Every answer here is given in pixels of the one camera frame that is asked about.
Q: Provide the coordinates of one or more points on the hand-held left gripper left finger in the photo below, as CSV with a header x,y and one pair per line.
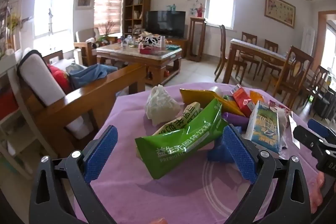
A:
x,y
101,155

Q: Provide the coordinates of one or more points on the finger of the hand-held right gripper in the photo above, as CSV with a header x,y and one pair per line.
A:
x,y
316,125
302,136

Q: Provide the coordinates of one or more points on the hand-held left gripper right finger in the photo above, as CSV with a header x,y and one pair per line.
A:
x,y
240,155

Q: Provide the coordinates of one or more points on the red carton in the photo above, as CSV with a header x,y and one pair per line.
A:
x,y
242,102

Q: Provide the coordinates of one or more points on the green snack packet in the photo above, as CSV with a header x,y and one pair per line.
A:
x,y
183,140

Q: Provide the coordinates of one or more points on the orange snack packet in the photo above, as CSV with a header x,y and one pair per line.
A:
x,y
256,96

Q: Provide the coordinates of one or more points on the white tape roll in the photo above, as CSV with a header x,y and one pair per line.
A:
x,y
216,90

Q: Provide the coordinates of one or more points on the yellow snack packet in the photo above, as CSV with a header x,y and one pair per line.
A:
x,y
199,96

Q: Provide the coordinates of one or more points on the person's right hand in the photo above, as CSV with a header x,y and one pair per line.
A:
x,y
319,187

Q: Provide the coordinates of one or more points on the black armchair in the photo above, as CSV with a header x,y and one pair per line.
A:
x,y
323,104

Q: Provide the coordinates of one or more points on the blue plastic piece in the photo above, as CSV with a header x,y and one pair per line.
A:
x,y
218,153

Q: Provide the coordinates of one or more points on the clear plastic wrapper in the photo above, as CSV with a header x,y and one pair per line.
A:
x,y
284,119

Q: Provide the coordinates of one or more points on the blue and white carton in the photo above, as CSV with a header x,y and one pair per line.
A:
x,y
262,127

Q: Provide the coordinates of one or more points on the white sofa seat cushion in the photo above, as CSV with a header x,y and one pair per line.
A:
x,y
78,127

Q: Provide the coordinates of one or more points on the purple tube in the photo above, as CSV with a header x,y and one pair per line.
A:
x,y
235,119

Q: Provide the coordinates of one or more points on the purple tablecloth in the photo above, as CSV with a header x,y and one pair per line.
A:
x,y
126,187

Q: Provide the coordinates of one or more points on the wooden dining chair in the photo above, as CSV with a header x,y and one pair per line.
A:
x,y
248,39
319,82
270,47
294,71
223,53

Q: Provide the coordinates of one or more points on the small green packet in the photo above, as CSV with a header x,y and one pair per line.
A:
x,y
227,98

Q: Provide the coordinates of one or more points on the cream packet with green print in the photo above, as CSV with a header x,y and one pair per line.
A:
x,y
183,119

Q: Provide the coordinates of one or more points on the wooden sofa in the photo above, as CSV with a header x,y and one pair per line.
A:
x,y
105,87

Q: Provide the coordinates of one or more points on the blue cloth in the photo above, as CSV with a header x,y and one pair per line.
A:
x,y
89,74

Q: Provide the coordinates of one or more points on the white standing air conditioner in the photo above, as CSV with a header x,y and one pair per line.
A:
x,y
308,40

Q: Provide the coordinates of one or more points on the red cushion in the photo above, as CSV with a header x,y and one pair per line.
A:
x,y
59,77

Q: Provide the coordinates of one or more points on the wooden dining table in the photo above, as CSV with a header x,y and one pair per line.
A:
x,y
258,54

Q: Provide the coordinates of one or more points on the grey sofa back cushion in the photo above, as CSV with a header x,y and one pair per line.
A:
x,y
39,74

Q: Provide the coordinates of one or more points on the wooden coffee table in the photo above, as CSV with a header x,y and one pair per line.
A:
x,y
136,58

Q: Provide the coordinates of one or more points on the red box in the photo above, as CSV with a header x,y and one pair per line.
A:
x,y
146,50

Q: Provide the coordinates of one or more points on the wooden armchair with grey cushion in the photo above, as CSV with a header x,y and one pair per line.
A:
x,y
85,40

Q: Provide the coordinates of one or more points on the wide framed painting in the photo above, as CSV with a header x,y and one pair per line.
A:
x,y
279,11

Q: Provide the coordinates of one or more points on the wooden television cabinet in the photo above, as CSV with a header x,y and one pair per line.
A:
x,y
179,47

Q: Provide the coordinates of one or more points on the tall wooden stand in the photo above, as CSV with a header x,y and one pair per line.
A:
x,y
197,39

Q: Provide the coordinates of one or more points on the vase of dried branches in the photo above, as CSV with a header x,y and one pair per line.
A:
x,y
107,29

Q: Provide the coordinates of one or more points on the black and white basket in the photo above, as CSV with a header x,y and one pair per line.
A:
x,y
149,39

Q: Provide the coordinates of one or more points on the green book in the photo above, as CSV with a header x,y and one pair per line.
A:
x,y
173,47

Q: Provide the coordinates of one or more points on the white bottle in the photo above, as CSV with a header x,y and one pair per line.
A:
x,y
162,43

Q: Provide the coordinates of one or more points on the black television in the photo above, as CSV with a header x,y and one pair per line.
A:
x,y
165,23

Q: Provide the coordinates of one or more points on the wooden bookshelf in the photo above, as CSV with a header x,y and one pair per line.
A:
x,y
136,8

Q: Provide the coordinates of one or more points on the red vase with flowers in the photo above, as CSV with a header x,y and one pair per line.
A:
x,y
199,10

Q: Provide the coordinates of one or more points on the white framed window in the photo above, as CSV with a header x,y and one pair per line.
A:
x,y
220,5

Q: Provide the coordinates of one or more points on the striped window blind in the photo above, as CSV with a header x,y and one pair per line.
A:
x,y
108,2

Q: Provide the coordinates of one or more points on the bright window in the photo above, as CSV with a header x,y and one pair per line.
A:
x,y
52,8

